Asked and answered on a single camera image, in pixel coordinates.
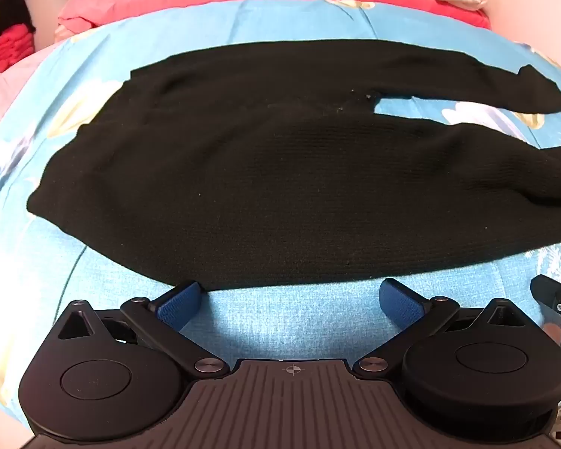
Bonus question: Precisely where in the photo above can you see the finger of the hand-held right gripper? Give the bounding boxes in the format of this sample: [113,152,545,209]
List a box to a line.
[530,275,561,351]

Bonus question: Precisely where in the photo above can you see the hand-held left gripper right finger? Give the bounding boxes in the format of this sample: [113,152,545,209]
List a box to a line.
[353,278,532,379]

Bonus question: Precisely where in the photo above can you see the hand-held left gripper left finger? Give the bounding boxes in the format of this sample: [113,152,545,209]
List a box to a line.
[56,281,230,379]

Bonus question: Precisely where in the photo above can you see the black knit pants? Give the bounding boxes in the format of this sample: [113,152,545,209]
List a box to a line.
[27,40,561,291]

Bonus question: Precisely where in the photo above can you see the blue floral bed sheet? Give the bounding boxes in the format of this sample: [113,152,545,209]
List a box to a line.
[0,0,561,431]

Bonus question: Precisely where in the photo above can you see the pink bed sheet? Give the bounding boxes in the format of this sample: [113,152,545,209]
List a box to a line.
[0,46,59,153]

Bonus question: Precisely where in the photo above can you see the stack of red clothes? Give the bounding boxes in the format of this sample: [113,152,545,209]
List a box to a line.
[0,25,37,72]

